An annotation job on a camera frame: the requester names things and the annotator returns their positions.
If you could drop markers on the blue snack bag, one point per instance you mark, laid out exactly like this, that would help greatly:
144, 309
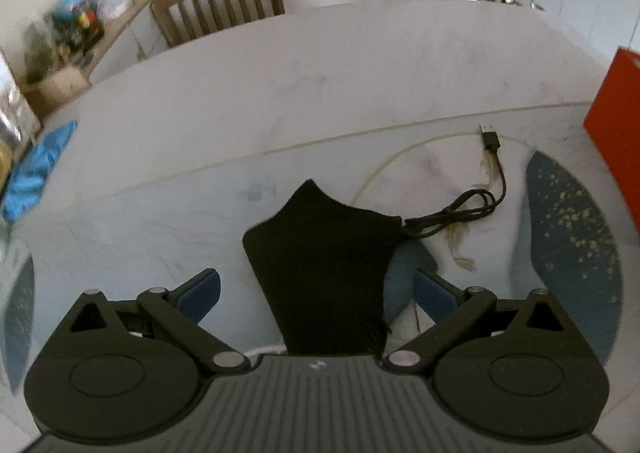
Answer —
74, 12

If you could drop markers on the brown wooden chair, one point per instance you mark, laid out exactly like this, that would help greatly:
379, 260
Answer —
182, 21

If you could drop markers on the blue patterned table mat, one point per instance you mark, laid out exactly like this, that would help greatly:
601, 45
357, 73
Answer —
562, 225

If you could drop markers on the black fabric pouch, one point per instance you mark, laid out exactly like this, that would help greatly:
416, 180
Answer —
322, 267

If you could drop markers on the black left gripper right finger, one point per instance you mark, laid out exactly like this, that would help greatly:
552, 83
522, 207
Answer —
514, 369

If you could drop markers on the wooden side shelf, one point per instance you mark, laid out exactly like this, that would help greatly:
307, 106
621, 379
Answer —
129, 39

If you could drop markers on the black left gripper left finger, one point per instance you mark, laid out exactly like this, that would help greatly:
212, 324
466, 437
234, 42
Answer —
118, 371

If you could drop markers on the blue rubber gloves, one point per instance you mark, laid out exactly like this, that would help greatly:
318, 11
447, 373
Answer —
29, 178

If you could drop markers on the red white cardboard box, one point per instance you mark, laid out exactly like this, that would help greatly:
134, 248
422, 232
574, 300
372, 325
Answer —
613, 124

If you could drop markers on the cardboard box on shelf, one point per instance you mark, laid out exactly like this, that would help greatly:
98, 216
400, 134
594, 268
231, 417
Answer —
56, 90

